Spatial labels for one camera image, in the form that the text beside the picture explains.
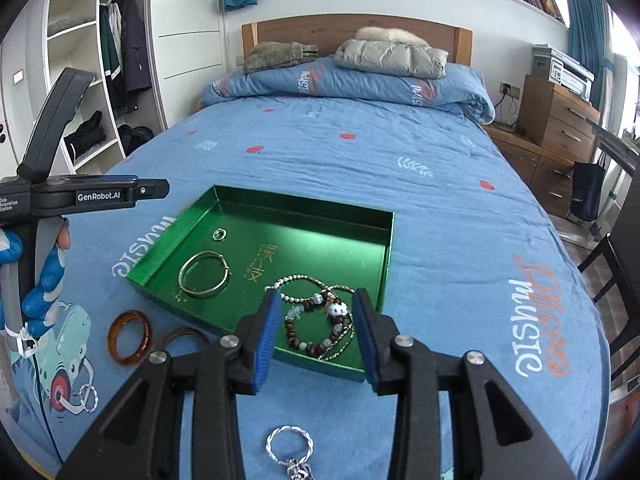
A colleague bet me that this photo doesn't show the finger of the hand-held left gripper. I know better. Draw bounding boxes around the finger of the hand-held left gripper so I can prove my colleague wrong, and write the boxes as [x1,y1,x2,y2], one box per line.
[134,178,170,203]

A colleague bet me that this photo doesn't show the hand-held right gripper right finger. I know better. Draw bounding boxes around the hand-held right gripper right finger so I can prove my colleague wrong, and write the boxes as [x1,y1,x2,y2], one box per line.
[351,287,576,480]

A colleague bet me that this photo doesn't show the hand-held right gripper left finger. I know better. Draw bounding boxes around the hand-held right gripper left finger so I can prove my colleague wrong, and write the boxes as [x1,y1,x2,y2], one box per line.
[56,289,284,480]

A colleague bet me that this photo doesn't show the brown wooden bead bracelet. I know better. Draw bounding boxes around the brown wooden bead bracelet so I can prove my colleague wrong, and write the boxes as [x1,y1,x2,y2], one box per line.
[284,305,351,360]

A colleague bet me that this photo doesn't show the silver bead bracelet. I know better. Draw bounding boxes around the silver bead bracelet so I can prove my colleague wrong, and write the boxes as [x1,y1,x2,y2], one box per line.
[265,274,359,361]

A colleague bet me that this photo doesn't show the dark brown bangle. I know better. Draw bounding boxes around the dark brown bangle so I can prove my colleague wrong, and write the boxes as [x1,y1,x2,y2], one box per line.
[152,328,211,357]

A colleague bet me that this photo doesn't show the twisted silver bangle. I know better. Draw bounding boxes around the twisted silver bangle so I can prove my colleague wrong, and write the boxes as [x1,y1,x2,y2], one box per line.
[266,425,315,465]

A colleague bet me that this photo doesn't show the green jewelry tray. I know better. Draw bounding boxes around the green jewelry tray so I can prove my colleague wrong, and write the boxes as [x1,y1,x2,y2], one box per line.
[125,185,396,383]

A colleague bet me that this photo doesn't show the amber bangle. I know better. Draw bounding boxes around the amber bangle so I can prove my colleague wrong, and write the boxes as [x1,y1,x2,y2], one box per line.
[109,310,152,367]

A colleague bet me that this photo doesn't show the linked silver rings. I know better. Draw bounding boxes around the linked silver rings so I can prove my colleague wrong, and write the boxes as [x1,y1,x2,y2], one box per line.
[79,384,100,414]

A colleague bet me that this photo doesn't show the person's left hand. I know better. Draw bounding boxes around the person's left hand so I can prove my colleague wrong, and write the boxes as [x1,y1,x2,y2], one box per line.
[0,217,71,341]

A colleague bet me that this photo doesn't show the black bag in wardrobe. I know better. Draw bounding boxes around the black bag in wardrobe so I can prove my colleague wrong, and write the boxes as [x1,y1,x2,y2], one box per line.
[118,125,155,156]

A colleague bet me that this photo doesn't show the folded black clothes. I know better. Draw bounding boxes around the folded black clothes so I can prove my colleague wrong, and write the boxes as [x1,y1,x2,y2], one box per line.
[65,110,107,153]

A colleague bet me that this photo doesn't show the plain silver bangle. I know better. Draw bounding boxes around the plain silver bangle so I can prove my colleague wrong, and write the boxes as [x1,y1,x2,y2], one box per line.
[178,251,233,299]

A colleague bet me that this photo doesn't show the hanging green garment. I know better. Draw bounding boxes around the hanging green garment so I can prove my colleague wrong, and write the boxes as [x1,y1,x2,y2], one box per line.
[99,2,123,111]

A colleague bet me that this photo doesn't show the hanging dark jacket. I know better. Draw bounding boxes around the hanging dark jacket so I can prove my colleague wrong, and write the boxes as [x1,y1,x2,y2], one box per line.
[119,0,152,93]

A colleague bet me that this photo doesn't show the white wardrobe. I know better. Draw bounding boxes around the white wardrobe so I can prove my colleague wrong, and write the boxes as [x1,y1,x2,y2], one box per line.
[0,0,226,176]

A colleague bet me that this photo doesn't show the folded grey cloth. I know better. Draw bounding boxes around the folded grey cloth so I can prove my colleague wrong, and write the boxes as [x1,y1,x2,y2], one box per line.
[50,17,96,33]

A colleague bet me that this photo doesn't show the olive knit sweater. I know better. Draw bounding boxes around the olive knit sweater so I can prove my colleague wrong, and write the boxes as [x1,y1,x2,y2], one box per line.
[243,41,319,73]

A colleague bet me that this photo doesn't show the wooden headboard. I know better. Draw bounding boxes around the wooden headboard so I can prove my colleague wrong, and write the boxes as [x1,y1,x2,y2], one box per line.
[242,15,473,67]

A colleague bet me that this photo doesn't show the folded blue duvet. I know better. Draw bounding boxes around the folded blue duvet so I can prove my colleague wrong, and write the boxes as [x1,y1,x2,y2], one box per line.
[200,55,496,123]

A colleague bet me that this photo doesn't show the low wooden nightstand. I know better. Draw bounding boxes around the low wooden nightstand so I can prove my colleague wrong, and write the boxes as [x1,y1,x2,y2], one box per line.
[487,122,576,218]

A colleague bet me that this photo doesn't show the dark grey chair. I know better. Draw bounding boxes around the dark grey chair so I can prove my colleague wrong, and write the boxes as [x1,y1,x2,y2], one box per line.
[577,232,640,376]

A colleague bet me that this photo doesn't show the black tote bag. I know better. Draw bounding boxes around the black tote bag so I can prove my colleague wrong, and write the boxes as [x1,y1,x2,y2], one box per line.
[571,152,607,222]

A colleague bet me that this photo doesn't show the grey puffer jacket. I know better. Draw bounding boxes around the grey puffer jacket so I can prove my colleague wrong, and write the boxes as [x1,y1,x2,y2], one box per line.
[334,26,449,79]

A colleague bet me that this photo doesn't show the wooden drawer chest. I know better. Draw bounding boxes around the wooden drawer chest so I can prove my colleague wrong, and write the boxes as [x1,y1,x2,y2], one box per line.
[517,75,601,161]

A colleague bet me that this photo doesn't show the glass desk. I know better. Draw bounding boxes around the glass desk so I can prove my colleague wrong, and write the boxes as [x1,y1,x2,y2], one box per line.
[587,120,640,173]

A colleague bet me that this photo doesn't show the white printer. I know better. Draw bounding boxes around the white printer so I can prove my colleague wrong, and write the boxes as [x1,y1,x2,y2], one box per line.
[531,45,596,101]

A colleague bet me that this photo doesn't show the long teal curtain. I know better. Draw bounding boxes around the long teal curtain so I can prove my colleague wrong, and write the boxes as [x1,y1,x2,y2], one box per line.
[560,0,615,126]

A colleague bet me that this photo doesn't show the black power cable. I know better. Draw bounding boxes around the black power cable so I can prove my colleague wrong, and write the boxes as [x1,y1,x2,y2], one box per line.
[495,92,521,131]

